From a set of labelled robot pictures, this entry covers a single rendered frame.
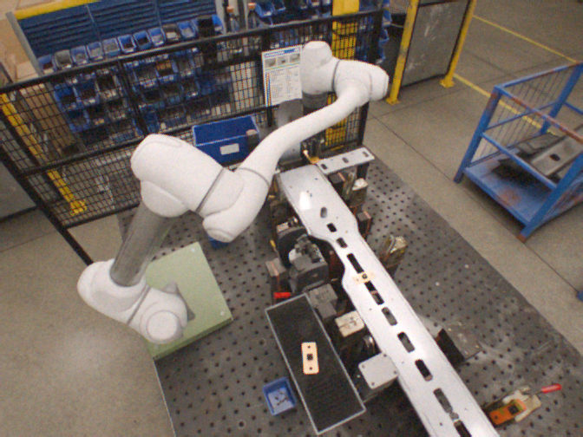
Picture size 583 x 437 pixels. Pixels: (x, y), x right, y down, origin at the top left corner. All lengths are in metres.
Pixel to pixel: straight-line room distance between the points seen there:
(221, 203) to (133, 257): 0.37
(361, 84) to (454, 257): 1.09
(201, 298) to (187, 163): 0.81
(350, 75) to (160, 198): 0.65
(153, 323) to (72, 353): 1.47
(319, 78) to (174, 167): 0.57
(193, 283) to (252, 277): 0.32
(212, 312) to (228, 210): 0.77
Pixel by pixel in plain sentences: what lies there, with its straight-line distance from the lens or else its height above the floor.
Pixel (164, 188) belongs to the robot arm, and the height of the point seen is 1.58.
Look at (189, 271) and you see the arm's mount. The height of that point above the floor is 0.91.
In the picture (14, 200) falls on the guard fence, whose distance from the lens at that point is 3.41.
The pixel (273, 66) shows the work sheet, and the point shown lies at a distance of 1.76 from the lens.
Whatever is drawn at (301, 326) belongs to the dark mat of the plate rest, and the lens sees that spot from 1.03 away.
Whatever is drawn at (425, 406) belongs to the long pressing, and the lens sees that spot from 1.19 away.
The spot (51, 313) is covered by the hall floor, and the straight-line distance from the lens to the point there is 2.88.
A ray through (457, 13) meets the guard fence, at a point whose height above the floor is 0.89.
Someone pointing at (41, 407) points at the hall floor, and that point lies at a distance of 2.63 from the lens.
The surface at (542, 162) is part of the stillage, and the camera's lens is 3.12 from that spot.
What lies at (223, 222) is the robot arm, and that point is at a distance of 0.80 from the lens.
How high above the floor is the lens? 2.11
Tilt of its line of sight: 50 degrees down
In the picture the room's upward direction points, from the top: 1 degrees counter-clockwise
